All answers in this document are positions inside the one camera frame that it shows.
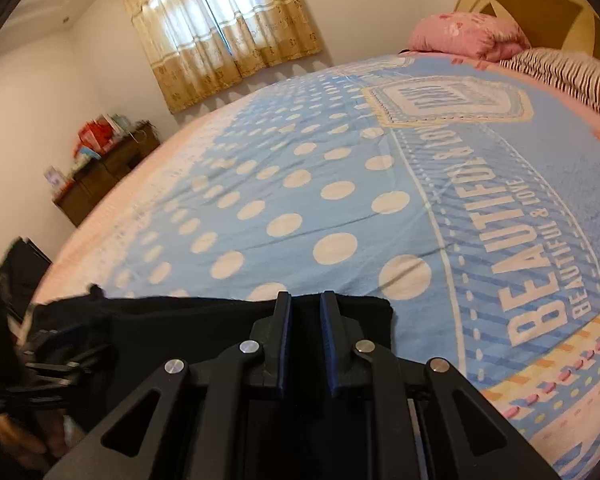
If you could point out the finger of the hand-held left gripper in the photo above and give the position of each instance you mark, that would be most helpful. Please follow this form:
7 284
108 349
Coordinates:
55 382
65 340

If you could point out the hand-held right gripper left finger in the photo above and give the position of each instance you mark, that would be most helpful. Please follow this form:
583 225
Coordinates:
286 355

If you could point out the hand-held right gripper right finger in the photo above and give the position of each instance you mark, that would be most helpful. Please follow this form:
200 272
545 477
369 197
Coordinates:
330 350

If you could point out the black pants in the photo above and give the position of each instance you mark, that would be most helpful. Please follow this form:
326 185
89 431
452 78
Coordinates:
180 325

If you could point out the small white box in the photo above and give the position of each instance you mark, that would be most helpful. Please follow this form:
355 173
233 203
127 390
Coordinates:
55 179

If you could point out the blue and pink printed blanket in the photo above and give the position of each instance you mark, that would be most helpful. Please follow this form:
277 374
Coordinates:
330 185

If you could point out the brown wooden cabinet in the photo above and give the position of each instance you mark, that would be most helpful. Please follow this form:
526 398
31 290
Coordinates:
100 175

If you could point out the red bags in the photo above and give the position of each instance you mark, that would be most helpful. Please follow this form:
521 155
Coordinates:
97 135

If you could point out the gold window curtain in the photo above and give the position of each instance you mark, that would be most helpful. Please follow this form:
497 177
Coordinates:
205 35

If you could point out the pink pillow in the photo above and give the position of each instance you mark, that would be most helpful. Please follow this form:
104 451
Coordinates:
460 35

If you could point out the striped pillow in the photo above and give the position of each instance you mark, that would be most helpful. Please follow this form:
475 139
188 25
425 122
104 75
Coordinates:
570 75

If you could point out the cream arched bed headboard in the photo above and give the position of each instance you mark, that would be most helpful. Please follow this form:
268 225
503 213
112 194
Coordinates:
530 5

